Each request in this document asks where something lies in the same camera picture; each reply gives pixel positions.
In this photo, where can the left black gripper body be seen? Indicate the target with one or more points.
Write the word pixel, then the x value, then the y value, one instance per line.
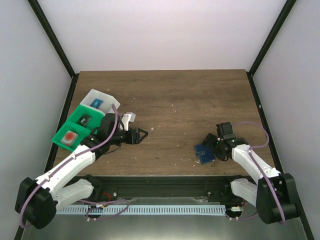
pixel 134 136

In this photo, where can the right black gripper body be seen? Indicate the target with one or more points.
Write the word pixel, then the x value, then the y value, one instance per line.
pixel 208 139

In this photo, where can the blue card holder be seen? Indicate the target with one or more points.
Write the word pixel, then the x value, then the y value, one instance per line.
pixel 204 154

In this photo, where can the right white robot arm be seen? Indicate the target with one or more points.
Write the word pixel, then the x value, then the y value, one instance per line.
pixel 273 193

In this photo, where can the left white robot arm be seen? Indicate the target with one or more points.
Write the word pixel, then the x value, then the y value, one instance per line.
pixel 38 200

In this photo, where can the black VIP card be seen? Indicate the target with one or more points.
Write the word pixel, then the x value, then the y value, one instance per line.
pixel 84 120

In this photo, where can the blue card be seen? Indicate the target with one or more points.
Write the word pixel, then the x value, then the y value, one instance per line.
pixel 96 103

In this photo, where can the red white card in bin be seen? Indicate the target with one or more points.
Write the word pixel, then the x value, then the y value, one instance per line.
pixel 69 138

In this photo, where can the green bin upper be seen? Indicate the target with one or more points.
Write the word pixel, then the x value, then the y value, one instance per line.
pixel 80 110

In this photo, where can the green bin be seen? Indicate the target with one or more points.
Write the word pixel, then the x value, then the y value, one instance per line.
pixel 80 110
pixel 83 132

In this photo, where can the white plastic bin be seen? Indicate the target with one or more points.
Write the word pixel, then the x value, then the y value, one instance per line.
pixel 106 106

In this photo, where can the green bin lower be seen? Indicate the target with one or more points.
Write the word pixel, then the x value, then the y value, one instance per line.
pixel 83 132

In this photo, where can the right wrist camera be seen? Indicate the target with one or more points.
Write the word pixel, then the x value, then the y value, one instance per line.
pixel 225 131

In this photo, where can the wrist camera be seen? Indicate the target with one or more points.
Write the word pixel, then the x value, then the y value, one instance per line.
pixel 126 119
pixel 225 131

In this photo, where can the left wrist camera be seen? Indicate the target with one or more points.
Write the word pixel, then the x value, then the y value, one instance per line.
pixel 126 119

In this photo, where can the black aluminium front rail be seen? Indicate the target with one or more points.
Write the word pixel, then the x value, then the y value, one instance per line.
pixel 210 188

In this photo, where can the light blue slotted cable duct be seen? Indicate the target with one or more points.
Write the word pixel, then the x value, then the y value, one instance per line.
pixel 199 210

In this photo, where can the left black frame post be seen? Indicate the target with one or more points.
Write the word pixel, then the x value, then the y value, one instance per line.
pixel 44 22

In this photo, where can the black frame post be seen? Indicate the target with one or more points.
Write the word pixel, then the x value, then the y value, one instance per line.
pixel 44 22
pixel 280 20

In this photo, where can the right black frame post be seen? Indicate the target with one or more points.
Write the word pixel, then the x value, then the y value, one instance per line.
pixel 280 20

